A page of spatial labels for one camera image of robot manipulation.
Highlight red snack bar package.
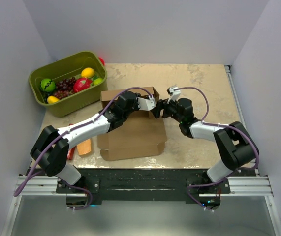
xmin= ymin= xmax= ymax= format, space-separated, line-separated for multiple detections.
xmin=67 ymin=146 xmax=77 ymax=161

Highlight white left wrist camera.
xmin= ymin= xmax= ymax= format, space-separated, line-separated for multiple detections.
xmin=137 ymin=96 xmax=156 ymax=111

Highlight green toy ball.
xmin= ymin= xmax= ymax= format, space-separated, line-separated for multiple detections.
xmin=40 ymin=78 xmax=56 ymax=92

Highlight brown cardboard box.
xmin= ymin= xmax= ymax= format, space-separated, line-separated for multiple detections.
xmin=97 ymin=86 xmax=168 ymax=162

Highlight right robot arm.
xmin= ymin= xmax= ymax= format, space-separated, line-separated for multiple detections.
xmin=151 ymin=98 xmax=259 ymax=193

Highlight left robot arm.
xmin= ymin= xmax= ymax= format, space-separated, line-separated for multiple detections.
xmin=31 ymin=91 xmax=155 ymax=193

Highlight red ball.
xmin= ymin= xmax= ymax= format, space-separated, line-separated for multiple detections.
xmin=98 ymin=57 xmax=105 ymax=66

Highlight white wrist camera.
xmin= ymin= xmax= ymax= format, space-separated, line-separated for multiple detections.
xmin=167 ymin=86 xmax=181 ymax=104
xmin=137 ymin=96 xmax=156 ymax=111

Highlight yellow toy lemon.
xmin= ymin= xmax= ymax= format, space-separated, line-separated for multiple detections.
xmin=81 ymin=67 xmax=95 ymax=78
xmin=47 ymin=96 xmax=59 ymax=104

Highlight orange sponge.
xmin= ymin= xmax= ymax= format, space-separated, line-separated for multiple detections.
xmin=77 ymin=139 xmax=92 ymax=156

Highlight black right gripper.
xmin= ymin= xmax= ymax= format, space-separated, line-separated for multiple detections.
xmin=153 ymin=95 xmax=183 ymax=123

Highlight purple toy grapes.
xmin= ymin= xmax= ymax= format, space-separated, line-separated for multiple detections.
xmin=53 ymin=77 xmax=76 ymax=100

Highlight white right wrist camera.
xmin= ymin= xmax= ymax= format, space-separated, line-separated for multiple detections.
xmin=167 ymin=86 xmax=181 ymax=104

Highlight green plastic bin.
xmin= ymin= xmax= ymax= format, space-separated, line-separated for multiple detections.
xmin=29 ymin=52 xmax=107 ymax=118

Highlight red dragon fruit toy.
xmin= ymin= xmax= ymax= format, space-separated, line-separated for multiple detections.
xmin=73 ymin=77 xmax=93 ymax=93

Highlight aluminium frame rail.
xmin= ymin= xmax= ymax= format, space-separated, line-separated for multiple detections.
xmin=223 ymin=64 xmax=281 ymax=236

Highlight yellow toy lemon back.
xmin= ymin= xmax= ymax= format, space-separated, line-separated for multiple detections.
xmin=81 ymin=67 xmax=95 ymax=78

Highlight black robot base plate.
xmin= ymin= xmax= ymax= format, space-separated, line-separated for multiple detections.
xmin=26 ymin=168 xmax=256 ymax=210

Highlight yellow toy lemon front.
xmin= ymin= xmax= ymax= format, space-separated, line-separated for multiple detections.
xmin=47 ymin=96 xmax=59 ymax=104

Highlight green toy lime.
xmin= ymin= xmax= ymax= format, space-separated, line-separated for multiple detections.
xmin=93 ymin=77 xmax=103 ymax=86

